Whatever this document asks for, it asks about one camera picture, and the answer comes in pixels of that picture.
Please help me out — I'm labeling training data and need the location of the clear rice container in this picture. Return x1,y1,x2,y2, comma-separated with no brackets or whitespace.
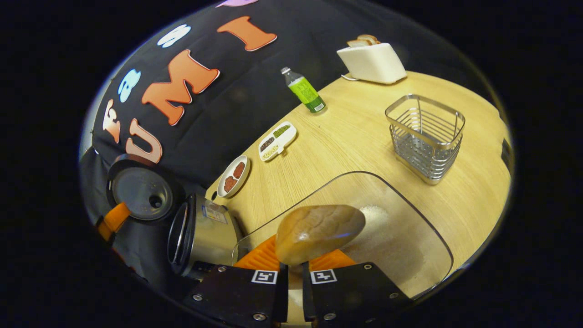
231,171,455,302

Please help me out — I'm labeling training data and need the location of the metal wire chopstick holder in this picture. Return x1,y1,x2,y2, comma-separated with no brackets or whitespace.
384,94,466,185

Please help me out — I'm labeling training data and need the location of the white toaster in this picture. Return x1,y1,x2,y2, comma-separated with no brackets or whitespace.
336,42,408,85

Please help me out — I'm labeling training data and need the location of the black backdrop cloth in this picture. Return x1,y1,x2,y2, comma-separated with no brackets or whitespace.
80,0,511,292

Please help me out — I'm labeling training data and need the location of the white divided bean dish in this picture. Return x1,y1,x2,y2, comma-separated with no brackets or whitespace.
258,121,298,163

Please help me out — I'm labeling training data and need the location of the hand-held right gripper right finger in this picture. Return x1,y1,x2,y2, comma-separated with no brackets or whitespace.
301,249,413,327

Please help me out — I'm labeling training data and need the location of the green drink bottle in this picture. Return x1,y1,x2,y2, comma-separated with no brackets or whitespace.
280,67,327,114

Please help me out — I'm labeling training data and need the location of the wooden spoon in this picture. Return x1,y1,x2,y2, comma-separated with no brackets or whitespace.
275,205,367,267

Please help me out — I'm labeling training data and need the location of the white round plate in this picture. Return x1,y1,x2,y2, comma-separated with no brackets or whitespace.
216,155,251,199

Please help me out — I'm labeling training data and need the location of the black silver rice cooker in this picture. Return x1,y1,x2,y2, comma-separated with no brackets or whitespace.
106,154,243,280

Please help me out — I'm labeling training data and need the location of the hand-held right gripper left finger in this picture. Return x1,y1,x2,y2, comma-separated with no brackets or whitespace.
184,235,289,328

